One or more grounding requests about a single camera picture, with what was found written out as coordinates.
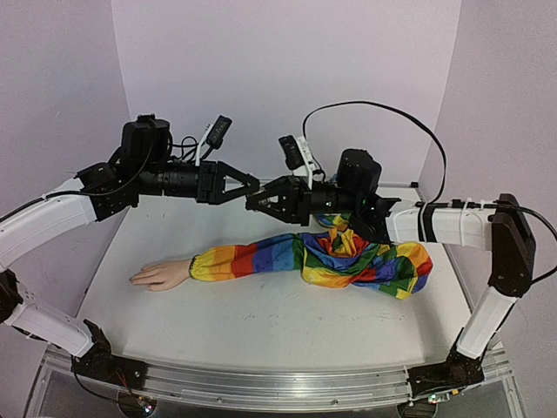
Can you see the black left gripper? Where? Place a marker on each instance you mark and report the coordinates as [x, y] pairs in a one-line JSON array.
[[211, 170]]

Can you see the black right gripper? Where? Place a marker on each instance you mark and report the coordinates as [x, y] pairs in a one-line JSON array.
[[302, 200]]

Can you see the clear glitter nail polish bottle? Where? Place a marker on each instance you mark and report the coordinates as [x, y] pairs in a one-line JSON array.
[[257, 203]]

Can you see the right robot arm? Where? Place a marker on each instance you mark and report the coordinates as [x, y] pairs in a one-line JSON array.
[[491, 236]]

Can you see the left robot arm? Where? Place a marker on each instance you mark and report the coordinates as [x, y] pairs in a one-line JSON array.
[[92, 196]]

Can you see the rainbow striped sleeve cloth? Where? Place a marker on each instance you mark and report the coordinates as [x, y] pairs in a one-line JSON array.
[[334, 258]]

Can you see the mannequin hand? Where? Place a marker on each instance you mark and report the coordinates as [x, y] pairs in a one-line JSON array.
[[162, 276]]

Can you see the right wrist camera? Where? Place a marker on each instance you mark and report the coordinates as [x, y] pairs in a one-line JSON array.
[[299, 158]]

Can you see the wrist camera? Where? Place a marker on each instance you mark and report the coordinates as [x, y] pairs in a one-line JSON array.
[[212, 138], [299, 158]]

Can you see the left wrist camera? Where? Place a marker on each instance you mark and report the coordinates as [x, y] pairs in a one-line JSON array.
[[212, 138]]

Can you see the aluminium front rail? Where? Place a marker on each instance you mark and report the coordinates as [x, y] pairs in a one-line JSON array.
[[302, 392]]

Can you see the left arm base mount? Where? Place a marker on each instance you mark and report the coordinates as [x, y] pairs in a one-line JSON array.
[[100, 364]]

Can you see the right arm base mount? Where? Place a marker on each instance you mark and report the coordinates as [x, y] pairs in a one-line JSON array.
[[456, 372]]

